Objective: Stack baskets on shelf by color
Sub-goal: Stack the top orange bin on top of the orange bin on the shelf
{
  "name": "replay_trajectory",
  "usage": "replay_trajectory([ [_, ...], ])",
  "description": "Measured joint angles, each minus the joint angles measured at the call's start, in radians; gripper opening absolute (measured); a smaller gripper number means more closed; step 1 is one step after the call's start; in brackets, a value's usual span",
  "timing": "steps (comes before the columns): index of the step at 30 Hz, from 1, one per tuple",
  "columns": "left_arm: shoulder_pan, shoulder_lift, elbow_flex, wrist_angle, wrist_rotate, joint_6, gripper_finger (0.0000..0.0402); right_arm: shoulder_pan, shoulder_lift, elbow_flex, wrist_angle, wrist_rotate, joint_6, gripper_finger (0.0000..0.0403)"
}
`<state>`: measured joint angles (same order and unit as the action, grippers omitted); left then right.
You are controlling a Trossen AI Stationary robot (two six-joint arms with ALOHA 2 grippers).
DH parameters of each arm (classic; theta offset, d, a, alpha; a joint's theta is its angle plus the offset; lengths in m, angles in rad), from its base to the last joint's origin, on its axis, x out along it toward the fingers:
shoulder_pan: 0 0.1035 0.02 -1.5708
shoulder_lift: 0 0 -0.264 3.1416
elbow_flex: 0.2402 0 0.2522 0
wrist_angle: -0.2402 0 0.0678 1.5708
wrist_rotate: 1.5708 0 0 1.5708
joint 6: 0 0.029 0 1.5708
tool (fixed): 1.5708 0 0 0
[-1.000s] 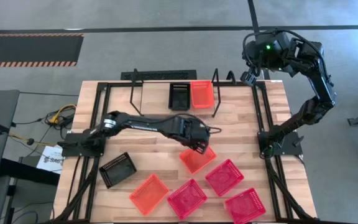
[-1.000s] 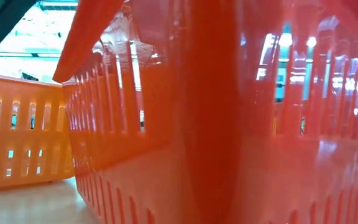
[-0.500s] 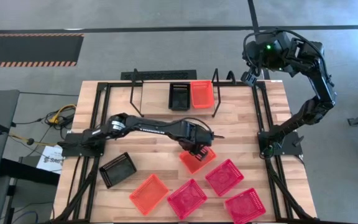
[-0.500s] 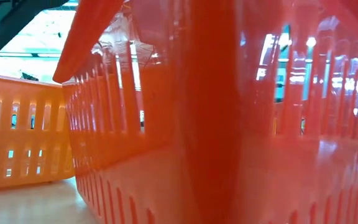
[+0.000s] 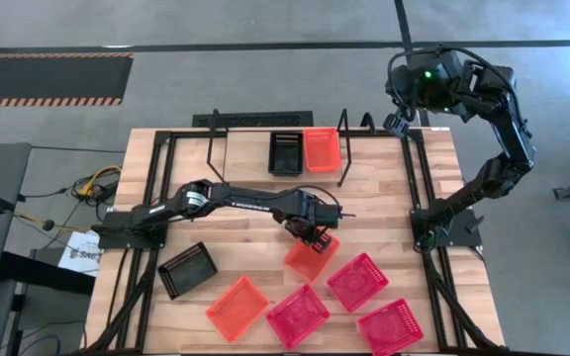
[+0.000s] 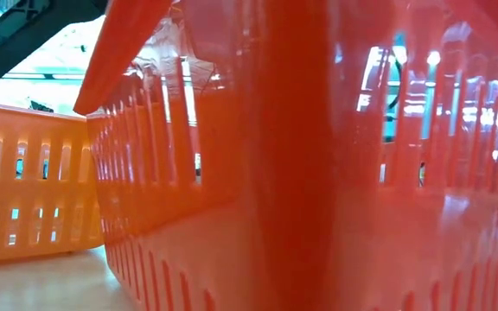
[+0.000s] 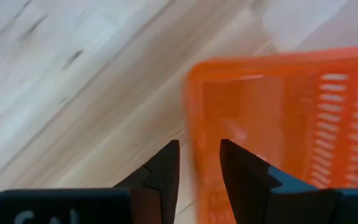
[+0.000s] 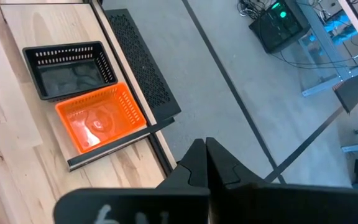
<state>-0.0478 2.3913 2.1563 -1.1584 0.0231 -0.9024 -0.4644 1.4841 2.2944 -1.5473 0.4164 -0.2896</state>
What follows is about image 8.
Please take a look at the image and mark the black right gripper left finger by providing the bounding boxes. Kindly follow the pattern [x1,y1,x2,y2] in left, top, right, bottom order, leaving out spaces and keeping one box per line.
[53,138,211,224]

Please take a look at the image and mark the black cable bundle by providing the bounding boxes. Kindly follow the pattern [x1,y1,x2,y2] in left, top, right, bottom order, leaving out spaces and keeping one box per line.
[237,0,262,18]

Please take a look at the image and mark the orange slotted plastic basket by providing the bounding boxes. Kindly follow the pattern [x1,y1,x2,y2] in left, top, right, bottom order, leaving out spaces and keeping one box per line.
[55,82,147,155]

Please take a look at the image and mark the black computer tower green light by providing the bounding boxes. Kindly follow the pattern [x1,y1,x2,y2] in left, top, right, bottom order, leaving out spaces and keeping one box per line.
[249,0,311,54]

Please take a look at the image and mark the workbench with grey metal legs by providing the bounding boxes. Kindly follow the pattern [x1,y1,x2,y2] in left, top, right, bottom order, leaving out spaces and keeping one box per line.
[295,0,358,98]

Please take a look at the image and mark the black floor tape strip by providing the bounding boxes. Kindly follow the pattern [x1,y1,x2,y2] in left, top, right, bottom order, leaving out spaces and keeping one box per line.
[264,105,346,184]
[181,0,287,184]

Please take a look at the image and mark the black slotted plastic basket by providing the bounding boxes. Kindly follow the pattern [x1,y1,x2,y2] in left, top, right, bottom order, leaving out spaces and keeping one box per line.
[22,40,119,103]

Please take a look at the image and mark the black perforated metal box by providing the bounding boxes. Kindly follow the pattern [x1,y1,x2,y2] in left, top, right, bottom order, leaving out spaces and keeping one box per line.
[104,8,182,123]
[333,73,358,114]

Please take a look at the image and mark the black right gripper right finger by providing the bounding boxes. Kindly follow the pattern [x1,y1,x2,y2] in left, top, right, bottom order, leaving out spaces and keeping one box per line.
[206,136,358,224]

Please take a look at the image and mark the black table-top rail frame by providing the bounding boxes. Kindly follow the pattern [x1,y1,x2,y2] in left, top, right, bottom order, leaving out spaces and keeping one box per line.
[87,0,175,177]

